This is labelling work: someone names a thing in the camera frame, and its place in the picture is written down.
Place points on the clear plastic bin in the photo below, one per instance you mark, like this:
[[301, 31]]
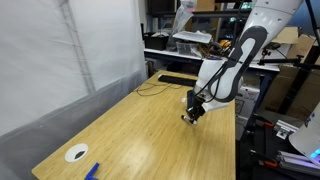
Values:
[[186, 47]]

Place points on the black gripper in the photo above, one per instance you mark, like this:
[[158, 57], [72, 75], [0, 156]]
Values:
[[199, 105]]

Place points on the blue marker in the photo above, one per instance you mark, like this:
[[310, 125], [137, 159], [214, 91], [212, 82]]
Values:
[[92, 172]]

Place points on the marker with white cap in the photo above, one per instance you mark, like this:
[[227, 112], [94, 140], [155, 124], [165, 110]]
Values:
[[188, 120]]

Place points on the black storage bin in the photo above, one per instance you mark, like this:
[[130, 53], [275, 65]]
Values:
[[156, 41]]

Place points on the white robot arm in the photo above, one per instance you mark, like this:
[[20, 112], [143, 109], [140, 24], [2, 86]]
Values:
[[253, 40]]

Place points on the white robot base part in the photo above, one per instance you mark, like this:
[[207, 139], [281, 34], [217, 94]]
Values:
[[308, 136]]

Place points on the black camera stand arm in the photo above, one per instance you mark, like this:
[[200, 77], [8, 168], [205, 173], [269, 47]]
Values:
[[286, 61]]

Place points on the black computer keyboard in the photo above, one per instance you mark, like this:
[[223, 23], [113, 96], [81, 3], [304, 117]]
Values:
[[176, 80]]

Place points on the white equipment box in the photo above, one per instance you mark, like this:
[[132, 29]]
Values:
[[247, 106]]

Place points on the white tent curtain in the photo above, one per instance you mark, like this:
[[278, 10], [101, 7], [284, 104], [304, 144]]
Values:
[[50, 66]]

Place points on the white background table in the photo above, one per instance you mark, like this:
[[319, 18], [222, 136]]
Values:
[[173, 55]]

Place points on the white round table grommet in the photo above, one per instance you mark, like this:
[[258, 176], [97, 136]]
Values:
[[76, 152]]

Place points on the aluminium extrusion bar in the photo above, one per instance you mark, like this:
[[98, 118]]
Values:
[[296, 160]]

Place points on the brown cardboard box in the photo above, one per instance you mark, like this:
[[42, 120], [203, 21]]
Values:
[[300, 76]]

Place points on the black orange bar clamp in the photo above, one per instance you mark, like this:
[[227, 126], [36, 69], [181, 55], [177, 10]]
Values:
[[269, 125], [269, 164]]

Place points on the red white sticker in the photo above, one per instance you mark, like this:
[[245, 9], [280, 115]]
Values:
[[183, 99]]

